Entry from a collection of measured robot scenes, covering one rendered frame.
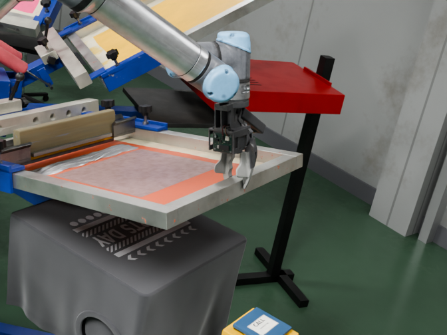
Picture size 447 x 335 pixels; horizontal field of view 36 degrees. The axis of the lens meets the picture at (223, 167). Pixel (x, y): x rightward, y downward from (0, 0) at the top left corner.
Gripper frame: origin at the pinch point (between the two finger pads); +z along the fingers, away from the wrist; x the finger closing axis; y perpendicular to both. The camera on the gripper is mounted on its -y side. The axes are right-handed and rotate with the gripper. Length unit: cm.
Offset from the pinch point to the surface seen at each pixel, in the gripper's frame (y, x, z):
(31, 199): 3, -73, 18
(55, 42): -53, -121, -22
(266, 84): -113, -61, -3
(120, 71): -44, -79, -15
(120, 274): 20.4, -20.3, 22.3
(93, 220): 6.9, -42.7, 17.2
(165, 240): -1.3, -24.2, 21.4
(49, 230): 20, -45, 17
